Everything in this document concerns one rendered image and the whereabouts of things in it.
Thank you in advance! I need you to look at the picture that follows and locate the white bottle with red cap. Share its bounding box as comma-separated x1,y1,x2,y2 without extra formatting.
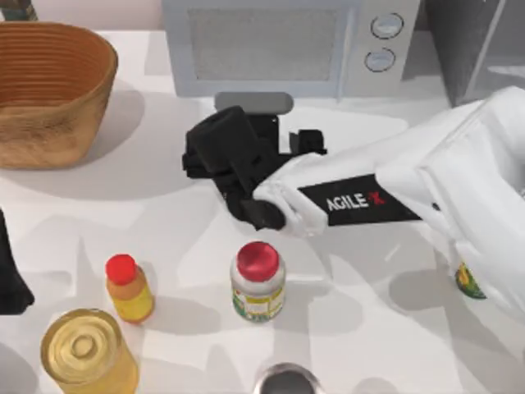
230,241,287,323

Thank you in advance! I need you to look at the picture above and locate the microwave oven door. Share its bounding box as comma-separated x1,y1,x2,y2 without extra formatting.
162,0,353,99

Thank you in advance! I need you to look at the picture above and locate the round microwave knob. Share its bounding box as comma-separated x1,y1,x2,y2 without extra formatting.
370,11,405,39
364,47,397,74

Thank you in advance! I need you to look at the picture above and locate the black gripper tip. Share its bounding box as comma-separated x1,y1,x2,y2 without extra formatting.
0,208,36,317

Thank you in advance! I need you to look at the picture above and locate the pale microwave oven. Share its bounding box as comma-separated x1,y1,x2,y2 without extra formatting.
161,0,416,102

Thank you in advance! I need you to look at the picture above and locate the yellow bottle with red cap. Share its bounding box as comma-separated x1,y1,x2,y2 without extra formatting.
105,254,157,325

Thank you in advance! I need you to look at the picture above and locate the silver metal can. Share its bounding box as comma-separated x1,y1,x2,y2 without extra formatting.
251,361,330,394

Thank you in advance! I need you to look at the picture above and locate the woven wooden basket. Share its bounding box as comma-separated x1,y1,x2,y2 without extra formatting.
0,21,120,170

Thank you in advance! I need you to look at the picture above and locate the dark object behind basket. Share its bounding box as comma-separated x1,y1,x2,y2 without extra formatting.
0,0,40,24

